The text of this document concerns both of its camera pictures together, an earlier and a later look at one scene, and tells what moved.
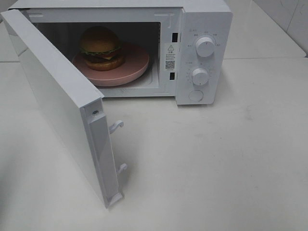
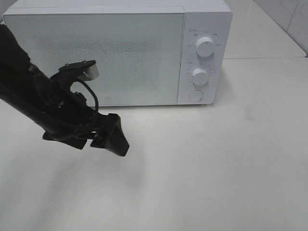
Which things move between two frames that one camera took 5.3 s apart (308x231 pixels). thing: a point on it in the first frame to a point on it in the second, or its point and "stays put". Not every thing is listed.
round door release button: (196, 95) stays put
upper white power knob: (205, 47) stays put
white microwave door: (80, 108) to (138, 56)
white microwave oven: (183, 49) stays put
